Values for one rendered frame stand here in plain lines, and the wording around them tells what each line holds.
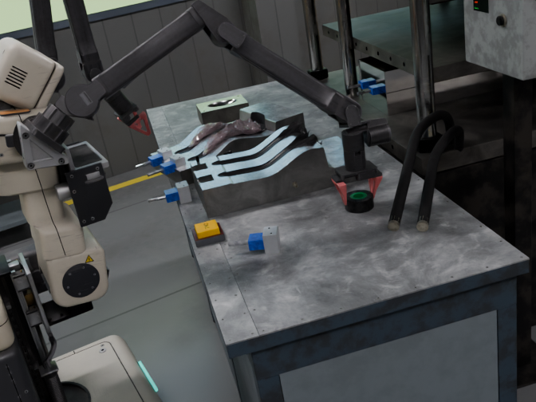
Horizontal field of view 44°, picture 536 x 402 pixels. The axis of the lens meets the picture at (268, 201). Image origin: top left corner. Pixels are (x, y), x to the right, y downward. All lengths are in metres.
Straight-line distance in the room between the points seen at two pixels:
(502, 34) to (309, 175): 0.65
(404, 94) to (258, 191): 0.90
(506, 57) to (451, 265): 0.66
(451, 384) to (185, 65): 3.62
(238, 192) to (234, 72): 3.17
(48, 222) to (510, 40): 1.34
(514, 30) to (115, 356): 1.62
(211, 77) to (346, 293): 3.64
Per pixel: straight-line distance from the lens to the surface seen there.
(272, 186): 1.96
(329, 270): 1.59
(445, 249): 1.64
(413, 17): 2.13
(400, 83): 2.62
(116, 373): 2.33
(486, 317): 1.65
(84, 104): 1.65
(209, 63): 4.97
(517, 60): 1.92
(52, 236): 1.90
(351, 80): 2.89
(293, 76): 1.73
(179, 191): 2.07
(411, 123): 2.53
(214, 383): 2.61
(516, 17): 1.90
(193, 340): 2.87
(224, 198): 1.94
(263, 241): 1.68
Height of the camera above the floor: 1.61
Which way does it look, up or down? 24 degrees down
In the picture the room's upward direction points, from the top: 10 degrees counter-clockwise
